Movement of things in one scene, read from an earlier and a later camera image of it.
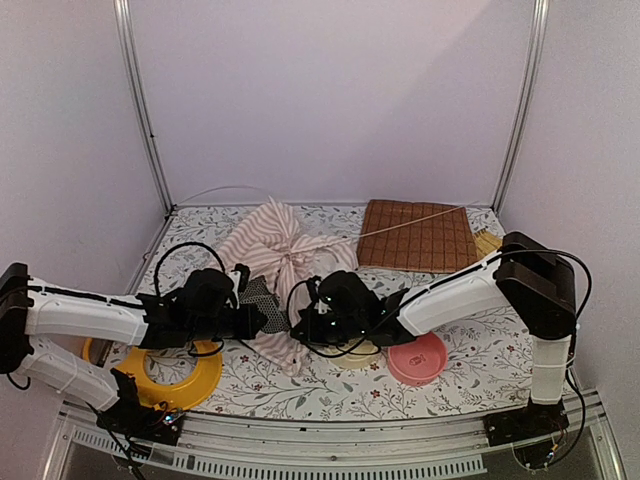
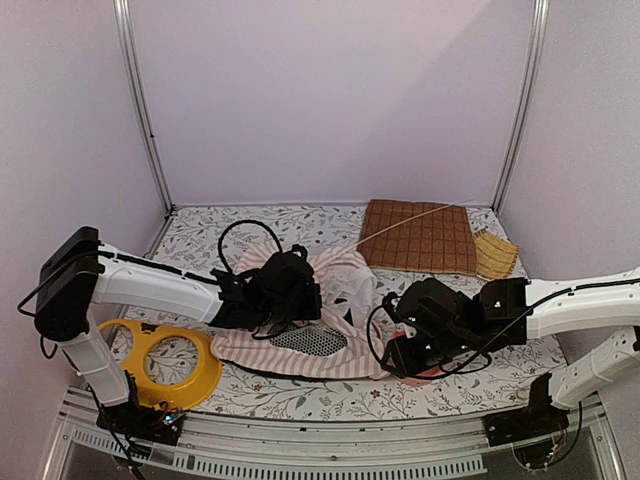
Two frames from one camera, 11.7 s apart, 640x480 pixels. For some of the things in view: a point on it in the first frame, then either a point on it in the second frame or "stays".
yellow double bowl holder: x=176 y=394 stays
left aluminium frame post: x=122 y=12 stays
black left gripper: x=248 y=330 -> x=313 y=310
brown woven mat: x=441 y=244 stays
